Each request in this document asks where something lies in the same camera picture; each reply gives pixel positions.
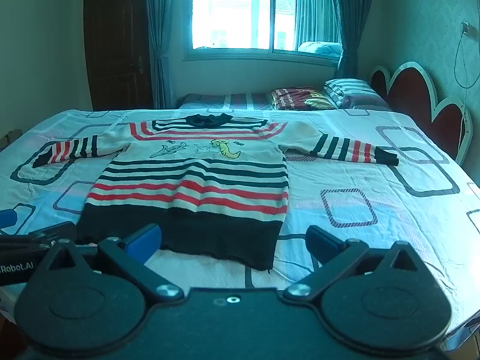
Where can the striped mattress sheet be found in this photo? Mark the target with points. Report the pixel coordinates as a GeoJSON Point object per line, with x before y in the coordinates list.
{"type": "Point", "coordinates": [225, 101]}

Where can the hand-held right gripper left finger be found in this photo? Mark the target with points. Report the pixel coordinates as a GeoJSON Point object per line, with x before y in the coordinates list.
{"type": "Point", "coordinates": [144, 240]}

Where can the wall charger plug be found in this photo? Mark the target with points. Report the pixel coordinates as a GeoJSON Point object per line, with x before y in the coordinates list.
{"type": "Point", "coordinates": [467, 30]}

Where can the dark wooden door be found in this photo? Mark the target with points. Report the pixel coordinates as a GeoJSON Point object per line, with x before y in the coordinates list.
{"type": "Point", "coordinates": [116, 45]}

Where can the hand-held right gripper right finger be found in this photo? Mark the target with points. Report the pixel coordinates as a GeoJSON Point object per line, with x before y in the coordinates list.
{"type": "Point", "coordinates": [321, 245]}

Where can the striped knit sweater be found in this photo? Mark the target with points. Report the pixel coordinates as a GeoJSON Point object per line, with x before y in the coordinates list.
{"type": "Point", "coordinates": [187, 180]}

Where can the patterned bed sheet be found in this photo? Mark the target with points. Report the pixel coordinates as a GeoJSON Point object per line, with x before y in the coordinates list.
{"type": "Point", "coordinates": [356, 157]}

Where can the striped pillow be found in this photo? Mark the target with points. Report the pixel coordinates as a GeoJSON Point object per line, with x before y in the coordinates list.
{"type": "Point", "coordinates": [348, 88]}

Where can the window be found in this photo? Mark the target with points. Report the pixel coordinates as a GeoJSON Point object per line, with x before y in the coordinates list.
{"type": "Point", "coordinates": [228, 15]}

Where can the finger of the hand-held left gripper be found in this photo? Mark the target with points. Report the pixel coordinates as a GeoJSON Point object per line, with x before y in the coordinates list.
{"type": "Point", "coordinates": [7, 219]}
{"type": "Point", "coordinates": [56, 231]}

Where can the red and white headboard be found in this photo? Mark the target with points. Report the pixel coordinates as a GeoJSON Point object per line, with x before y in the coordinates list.
{"type": "Point", "coordinates": [412, 97]}

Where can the light blue quilt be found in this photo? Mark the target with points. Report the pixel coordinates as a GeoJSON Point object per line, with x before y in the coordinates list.
{"type": "Point", "coordinates": [318, 48]}

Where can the teal curtain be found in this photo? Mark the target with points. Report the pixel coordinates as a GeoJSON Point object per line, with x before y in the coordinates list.
{"type": "Point", "coordinates": [161, 45]}
{"type": "Point", "coordinates": [352, 26]}

